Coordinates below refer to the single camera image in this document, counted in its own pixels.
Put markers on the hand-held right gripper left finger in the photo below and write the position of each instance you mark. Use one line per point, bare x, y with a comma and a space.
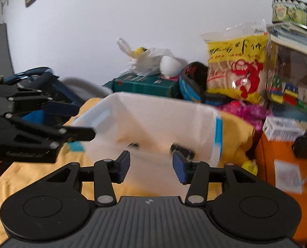
125, 165

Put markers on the wall hook rack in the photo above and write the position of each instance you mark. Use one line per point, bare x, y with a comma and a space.
4, 4

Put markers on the round printed tin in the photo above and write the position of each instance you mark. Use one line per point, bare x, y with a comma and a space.
288, 13

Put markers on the black blue bag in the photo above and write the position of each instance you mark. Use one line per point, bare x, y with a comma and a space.
192, 82

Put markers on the teal cardboard box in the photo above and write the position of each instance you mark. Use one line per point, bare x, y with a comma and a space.
143, 84

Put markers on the grey rounded object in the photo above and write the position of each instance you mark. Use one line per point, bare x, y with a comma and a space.
88, 85

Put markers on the yellow red snack bag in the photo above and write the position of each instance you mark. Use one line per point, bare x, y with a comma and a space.
236, 69

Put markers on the white plastic bag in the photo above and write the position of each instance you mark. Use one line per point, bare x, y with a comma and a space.
148, 59

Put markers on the light blue box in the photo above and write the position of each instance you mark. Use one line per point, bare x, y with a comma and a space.
77, 147

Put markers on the stack of books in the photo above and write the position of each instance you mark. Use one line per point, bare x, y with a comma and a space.
293, 37

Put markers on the yellow small toy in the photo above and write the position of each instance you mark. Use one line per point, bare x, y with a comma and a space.
250, 167

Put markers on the small white box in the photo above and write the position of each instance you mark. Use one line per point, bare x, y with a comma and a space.
280, 129

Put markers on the white round object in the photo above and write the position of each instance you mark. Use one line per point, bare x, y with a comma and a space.
169, 66

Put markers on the black toy car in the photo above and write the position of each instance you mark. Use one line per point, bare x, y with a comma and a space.
182, 150

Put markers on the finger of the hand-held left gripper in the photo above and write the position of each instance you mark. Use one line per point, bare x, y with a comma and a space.
78, 133
63, 108

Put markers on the dark small device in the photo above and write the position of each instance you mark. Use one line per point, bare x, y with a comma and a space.
304, 144

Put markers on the pink tinsel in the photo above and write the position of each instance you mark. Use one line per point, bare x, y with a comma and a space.
246, 112

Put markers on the orange box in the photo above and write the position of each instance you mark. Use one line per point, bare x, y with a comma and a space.
272, 155

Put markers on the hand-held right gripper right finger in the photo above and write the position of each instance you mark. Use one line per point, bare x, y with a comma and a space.
180, 169

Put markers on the white plastic bin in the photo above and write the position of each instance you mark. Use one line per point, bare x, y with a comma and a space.
156, 118

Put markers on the yellow cloth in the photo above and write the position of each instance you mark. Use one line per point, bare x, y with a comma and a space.
26, 175

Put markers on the clear box of toy blocks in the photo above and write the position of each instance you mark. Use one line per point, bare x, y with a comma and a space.
290, 93

